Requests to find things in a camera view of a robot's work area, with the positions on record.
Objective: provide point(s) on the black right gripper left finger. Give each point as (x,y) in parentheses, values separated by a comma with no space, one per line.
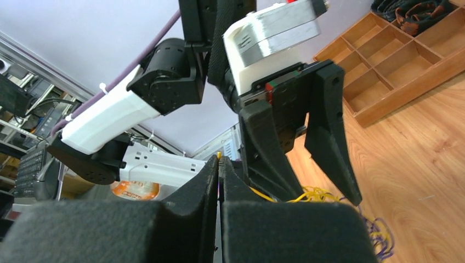
(178,228)

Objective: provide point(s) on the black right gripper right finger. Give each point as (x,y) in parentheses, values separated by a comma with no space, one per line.
(256,230)

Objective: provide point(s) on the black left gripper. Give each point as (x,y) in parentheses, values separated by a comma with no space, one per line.
(272,115)

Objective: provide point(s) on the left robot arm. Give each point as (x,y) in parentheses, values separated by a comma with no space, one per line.
(171,73)

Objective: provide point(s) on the wooden compartment tray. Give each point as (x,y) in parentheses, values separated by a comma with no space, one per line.
(386,68)

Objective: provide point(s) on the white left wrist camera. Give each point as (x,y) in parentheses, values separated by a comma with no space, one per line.
(264,42)

